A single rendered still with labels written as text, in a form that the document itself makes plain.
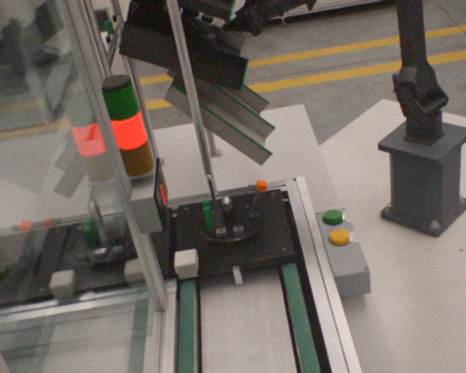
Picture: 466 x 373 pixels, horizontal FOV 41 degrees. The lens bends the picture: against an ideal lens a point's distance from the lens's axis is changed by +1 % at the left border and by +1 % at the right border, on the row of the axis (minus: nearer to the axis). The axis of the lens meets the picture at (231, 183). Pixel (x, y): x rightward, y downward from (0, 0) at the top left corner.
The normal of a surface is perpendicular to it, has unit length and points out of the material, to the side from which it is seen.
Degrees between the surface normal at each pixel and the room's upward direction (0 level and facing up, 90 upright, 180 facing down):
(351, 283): 90
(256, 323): 0
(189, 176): 0
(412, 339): 0
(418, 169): 90
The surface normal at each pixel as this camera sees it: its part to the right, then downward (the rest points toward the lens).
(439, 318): -0.16, -0.83
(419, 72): 0.58, 0.09
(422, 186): -0.69, 0.48
